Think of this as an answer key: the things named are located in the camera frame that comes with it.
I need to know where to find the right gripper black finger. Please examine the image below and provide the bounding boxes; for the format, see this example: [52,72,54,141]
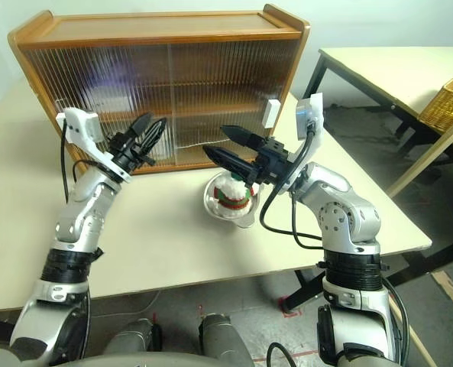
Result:
[220,125,269,151]
[202,144,258,184]

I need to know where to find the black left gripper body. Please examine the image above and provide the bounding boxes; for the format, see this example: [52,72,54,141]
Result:
[106,128,157,169]

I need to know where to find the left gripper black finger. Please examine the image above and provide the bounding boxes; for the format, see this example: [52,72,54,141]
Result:
[140,117,169,156]
[128,112,154,145]

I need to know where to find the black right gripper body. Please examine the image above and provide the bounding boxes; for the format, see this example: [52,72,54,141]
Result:
[247,136,291,187]

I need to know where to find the ribbed clear sliding door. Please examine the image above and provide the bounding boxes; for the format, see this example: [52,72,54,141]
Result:
[167,37,302,167]
[21,42,176,171]

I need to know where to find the knitted toy in clear dome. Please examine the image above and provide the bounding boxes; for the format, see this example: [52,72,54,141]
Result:
[202,170,264,230]

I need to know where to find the brown wooden cabinet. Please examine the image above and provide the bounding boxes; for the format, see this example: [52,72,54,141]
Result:
[7,3,311,176]

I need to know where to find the beige table with black legs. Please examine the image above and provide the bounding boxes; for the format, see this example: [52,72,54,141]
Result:
[302,45,453,196]

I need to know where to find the grey rounded shape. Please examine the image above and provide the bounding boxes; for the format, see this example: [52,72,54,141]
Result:
[103,319,162,356]
[198,313,257,367]

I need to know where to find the yellow wicker basket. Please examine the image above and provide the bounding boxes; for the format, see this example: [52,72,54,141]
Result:
[418,67,453,147]

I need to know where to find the silver robot torso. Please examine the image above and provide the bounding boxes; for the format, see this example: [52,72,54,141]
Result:
[53,353,326,367]

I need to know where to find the beige wooden beam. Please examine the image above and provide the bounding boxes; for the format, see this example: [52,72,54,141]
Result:
[386,294,439,367]

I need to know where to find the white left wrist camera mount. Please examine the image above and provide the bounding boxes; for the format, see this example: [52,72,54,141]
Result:
[56,108,117,169]

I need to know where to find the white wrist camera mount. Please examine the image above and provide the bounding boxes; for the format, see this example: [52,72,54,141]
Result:
[56,108,117,169]
[283,93,325,184]

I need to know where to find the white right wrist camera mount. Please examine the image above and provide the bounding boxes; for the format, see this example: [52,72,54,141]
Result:
[283,93,325,184]

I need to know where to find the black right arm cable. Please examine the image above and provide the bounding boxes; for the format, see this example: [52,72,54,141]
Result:
[259,124,326,249]

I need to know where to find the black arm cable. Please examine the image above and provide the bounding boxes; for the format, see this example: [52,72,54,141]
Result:
[60,121,97,202]
[259,124,326,249]

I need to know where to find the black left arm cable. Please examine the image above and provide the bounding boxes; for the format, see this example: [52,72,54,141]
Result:
[60,121,97,202]

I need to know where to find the black table leg frame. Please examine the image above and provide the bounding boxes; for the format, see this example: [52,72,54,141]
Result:
[277,244,441,313]

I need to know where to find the thin white floor cable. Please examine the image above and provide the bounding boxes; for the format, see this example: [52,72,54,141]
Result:
[90,288,162,318]

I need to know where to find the black cable at shoulder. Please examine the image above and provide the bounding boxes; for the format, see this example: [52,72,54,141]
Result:
[380,277,410,367]

